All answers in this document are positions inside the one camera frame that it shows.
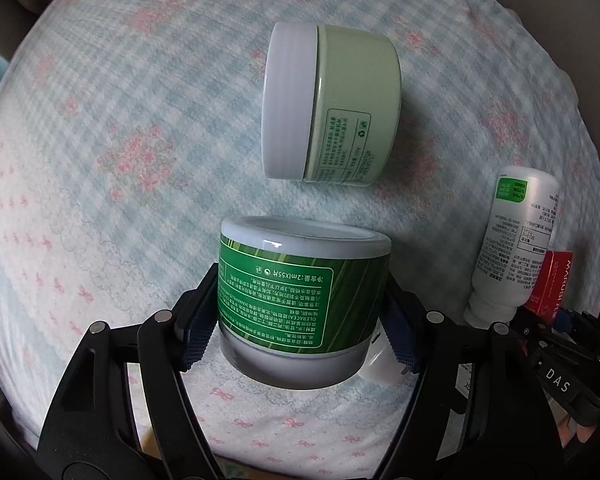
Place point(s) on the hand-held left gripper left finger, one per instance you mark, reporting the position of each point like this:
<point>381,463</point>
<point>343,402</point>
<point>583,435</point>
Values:
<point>198,336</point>

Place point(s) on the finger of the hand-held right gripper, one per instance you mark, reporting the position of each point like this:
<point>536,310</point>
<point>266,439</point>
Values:
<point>555,324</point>

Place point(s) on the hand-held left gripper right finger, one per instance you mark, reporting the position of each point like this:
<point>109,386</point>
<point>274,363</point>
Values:
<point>398,332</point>

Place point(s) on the green-labelled white jar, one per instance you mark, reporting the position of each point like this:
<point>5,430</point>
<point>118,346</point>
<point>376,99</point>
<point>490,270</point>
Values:
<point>290,305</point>

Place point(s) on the small white plastic object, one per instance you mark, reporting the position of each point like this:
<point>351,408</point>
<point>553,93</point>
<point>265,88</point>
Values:
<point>380,362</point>

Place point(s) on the red box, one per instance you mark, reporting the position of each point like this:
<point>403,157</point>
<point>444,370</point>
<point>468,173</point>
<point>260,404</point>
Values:
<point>552,285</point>

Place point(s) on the white bottle green label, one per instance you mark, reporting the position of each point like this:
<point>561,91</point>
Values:
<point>515,240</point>

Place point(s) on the checked floral bed sheet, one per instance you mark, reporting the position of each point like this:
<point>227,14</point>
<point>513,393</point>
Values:
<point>105,185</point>

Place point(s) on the pale green jar white lid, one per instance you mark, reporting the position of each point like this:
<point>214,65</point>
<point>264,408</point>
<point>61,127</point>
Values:
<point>350,95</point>

